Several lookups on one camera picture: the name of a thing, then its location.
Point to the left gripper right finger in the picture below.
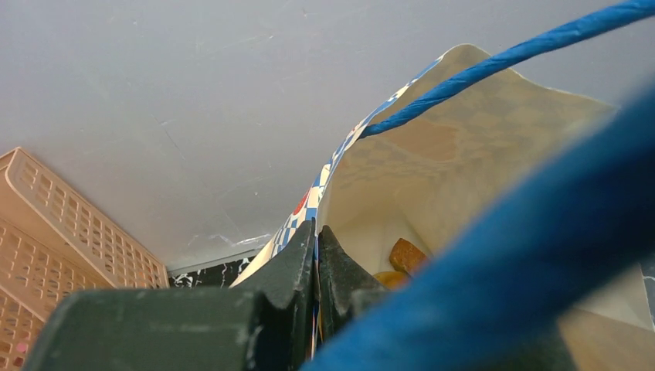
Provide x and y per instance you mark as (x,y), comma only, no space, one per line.
(347,291)

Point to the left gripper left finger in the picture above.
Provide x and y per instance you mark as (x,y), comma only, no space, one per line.
(263,323)

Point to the checkered paper bag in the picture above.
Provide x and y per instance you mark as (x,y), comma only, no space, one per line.
(525,198)

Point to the orange fake bread loaf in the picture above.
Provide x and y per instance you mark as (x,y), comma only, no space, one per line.
(392,279)

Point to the small brown fake bread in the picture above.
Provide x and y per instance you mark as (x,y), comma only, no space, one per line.
(406,257)

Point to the peach desk organizer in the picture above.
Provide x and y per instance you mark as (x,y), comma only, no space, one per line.
(53,243)

